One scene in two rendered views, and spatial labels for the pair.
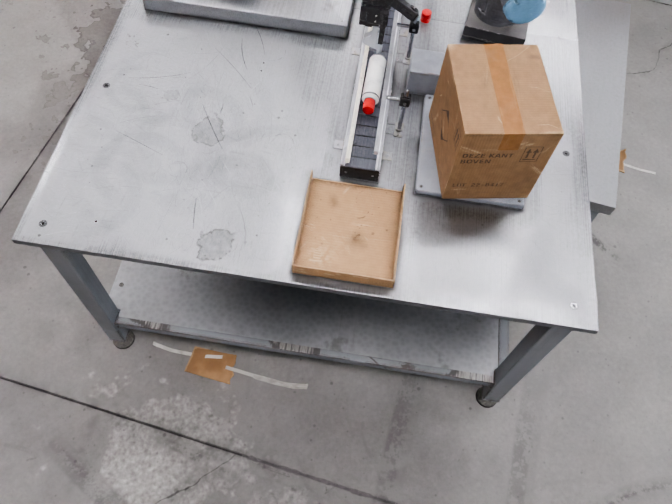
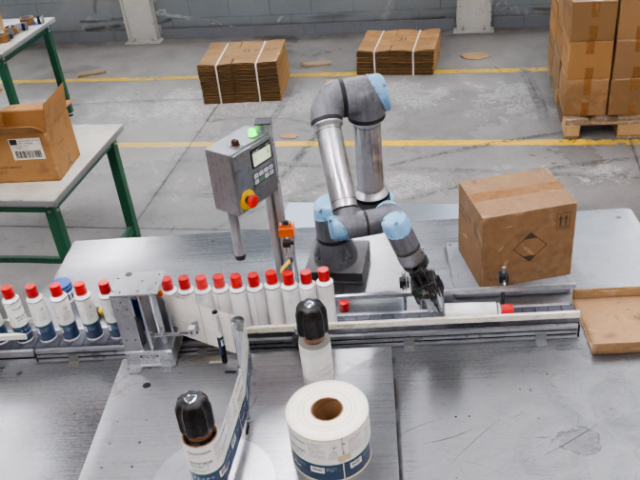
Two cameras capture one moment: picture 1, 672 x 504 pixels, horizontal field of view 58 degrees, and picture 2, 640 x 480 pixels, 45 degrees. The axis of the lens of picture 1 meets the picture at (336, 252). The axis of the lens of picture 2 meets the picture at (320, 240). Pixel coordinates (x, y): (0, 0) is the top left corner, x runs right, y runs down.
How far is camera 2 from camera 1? 244 cm
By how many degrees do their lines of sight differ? 61
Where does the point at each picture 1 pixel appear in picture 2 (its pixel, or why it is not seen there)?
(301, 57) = (434, 388)
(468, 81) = (520, 205)
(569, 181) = not seen: hidden behind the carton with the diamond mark
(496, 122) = (555, 191)
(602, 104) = (416, 211)
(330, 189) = (598, 339)
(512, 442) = not seen: hidden behind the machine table
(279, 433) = not seen: outside the picture
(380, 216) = (607, 307)
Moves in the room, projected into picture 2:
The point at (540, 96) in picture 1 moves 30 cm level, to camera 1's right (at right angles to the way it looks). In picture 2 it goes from (515, 177) to (496, 137)
